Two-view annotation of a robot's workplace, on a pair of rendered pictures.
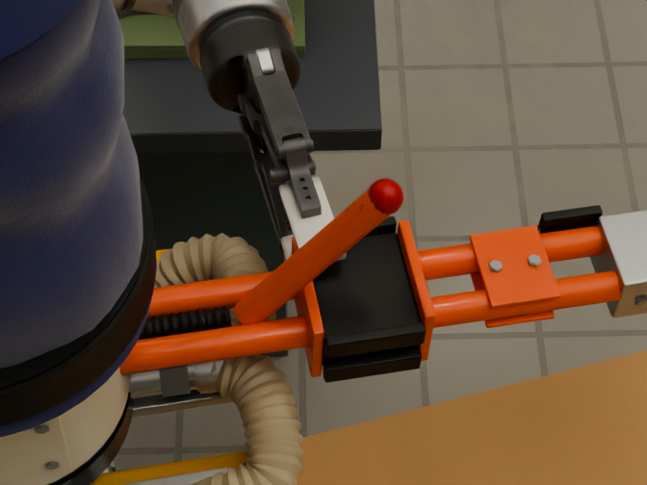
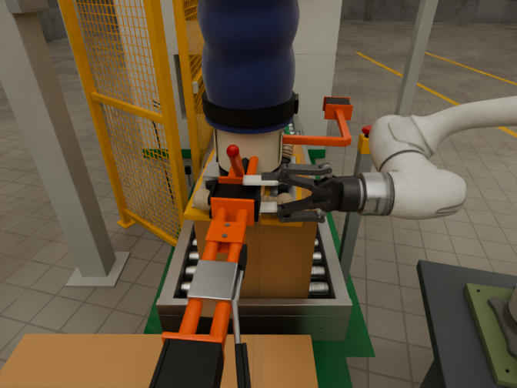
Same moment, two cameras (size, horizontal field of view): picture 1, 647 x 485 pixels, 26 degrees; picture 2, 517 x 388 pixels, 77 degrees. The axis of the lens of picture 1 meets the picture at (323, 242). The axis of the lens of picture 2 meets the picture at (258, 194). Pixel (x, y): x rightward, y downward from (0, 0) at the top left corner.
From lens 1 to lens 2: 101 cm
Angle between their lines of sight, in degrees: 72
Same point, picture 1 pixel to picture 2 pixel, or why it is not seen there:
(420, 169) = not seen: outside the picture
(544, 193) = not seen: outside the picture
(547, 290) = (209, 235)
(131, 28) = (484, 309)
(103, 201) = (221, 69)
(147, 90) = (454, 315)
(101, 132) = (215, 35)
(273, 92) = (308, 166)
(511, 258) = (229, 230)
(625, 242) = (218, 265)
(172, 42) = (481, 322)
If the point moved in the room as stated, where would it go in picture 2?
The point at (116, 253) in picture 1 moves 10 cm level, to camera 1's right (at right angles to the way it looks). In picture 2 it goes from (216, 86) to (196, 100)
